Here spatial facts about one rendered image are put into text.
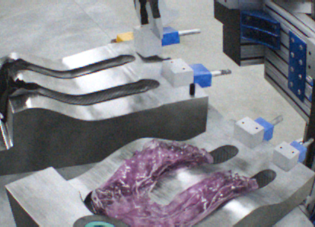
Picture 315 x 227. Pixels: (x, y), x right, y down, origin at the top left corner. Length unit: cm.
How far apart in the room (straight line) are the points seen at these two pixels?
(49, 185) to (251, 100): 220
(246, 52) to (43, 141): 74
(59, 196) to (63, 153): 25
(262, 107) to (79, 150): 194
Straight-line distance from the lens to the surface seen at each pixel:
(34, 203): 89
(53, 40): 165
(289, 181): 105
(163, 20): 127
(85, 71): 129
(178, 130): 120
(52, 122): 110
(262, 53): 172
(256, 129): 113
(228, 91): 310
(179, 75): 121
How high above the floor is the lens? 146
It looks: 30 degrees down
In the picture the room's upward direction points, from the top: 2 degrees clockwise
